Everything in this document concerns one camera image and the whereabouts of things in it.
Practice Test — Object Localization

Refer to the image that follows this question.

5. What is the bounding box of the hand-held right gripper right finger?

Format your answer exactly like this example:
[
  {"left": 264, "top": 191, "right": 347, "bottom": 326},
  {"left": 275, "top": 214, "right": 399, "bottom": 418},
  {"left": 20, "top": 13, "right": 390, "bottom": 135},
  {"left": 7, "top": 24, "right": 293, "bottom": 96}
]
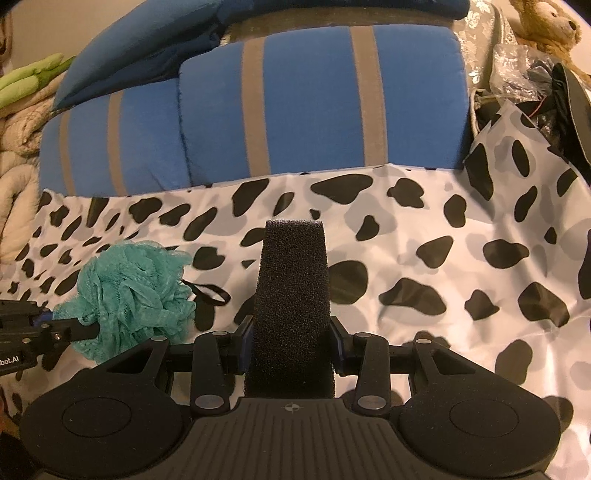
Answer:
[{"left": 328, "top": 318, "right": 467, "bottom": 415}]

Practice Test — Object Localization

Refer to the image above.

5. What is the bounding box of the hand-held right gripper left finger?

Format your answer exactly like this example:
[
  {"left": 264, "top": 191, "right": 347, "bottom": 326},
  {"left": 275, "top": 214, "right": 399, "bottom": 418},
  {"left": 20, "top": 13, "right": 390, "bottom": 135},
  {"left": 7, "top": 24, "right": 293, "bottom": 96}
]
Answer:
[{"left": 97, "top": 318, "right": 255, "bottom": 415}]

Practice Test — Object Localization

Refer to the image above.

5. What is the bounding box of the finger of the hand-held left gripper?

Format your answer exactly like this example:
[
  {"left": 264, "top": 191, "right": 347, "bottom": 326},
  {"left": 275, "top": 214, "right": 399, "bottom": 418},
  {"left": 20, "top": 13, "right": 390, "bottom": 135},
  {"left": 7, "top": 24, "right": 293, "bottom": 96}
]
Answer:
[
  {"left": 0, "top": 300, "right": 51, "bottom": 324},
  {"left": 34, "top": 319, "right": 100, "bottom": 345}
]

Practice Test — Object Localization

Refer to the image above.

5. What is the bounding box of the teal mesh bath loofah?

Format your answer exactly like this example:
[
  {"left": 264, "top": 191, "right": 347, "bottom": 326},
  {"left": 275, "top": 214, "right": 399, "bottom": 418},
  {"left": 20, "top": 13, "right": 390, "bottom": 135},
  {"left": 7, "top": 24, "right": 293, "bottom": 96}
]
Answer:
[{"left": 54, "top": 240, "right": 232, "bottom": 363}]

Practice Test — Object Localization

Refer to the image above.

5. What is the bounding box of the black foam sponge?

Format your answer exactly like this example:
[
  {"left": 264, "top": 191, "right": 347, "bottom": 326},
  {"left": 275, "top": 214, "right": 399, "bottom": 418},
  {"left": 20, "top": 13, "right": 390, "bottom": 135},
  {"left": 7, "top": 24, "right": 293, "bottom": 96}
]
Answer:
[{"left": 243, "top": 219, "right": 336, "bottom": 400}]

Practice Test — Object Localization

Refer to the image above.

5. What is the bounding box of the cow-print bed sheet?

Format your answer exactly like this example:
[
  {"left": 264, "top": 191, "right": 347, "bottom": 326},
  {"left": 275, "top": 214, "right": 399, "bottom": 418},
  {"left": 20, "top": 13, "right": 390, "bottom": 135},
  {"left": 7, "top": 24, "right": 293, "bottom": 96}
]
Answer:
[{"left": 0, "top": 99, "right": 591, "bottom": 446}]

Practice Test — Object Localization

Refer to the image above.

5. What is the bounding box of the cream quilted blanket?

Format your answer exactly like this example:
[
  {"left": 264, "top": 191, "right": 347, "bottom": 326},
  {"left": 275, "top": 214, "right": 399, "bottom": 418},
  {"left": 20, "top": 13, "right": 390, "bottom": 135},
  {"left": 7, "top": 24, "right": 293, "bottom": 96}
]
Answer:
[{"left": 0, "top": 78, "right": 63, "bottom": 261}]

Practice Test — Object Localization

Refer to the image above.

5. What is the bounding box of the light green cloth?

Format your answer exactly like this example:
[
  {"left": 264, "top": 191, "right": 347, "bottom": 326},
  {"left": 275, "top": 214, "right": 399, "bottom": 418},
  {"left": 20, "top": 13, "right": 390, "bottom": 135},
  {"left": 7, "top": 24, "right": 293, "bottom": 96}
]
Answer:
[{"left": 0, "top": 52, "right": 77, "bottom": 108}]

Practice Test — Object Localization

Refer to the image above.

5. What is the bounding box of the blue striped pillow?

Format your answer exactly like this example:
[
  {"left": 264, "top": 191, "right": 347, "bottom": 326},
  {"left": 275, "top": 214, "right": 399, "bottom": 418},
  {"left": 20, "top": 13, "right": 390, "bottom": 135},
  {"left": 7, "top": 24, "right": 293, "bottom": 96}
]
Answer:
[{"left": 39, "top": 23, "right": 468, "bottom": 198}]

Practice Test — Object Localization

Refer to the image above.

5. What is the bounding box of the dark blue pillow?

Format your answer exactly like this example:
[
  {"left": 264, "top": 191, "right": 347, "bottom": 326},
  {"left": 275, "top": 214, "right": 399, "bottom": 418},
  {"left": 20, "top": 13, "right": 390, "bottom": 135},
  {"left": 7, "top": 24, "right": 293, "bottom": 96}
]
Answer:
[{"left": 52, "top": 0, "right": 470, "bottom": 112}]

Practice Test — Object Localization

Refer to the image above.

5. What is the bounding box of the black bag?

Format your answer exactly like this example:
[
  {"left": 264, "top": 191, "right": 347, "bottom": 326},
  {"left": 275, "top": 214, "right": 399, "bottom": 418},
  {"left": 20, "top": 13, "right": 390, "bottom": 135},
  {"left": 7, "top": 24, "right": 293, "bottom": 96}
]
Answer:
[{"left": 475, "top": 62, "right": 591, "bottom": 168}]

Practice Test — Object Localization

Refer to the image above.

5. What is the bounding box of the clear plastic bag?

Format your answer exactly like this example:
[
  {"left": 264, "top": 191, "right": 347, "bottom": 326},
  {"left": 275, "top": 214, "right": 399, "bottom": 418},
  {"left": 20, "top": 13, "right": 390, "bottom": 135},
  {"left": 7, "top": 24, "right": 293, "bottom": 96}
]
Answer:
[{"left": 491, "top": 43, "right": 565, "bottom": 103}]

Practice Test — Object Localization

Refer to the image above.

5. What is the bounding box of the silver patterned cloth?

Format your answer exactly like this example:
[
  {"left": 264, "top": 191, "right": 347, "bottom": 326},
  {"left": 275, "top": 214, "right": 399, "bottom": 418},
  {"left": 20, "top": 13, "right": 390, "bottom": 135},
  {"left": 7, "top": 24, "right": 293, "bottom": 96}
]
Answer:
[{"left": 455, "top": 0, "right": 525, "bottom": 95}]

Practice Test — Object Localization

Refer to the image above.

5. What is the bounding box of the brown teddy bear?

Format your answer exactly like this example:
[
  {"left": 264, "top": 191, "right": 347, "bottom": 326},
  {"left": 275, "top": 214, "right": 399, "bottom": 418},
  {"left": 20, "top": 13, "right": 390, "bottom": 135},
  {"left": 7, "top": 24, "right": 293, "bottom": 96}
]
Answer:
[{"left": 510, "top": 0, "right": 583, "bottom": 59}]

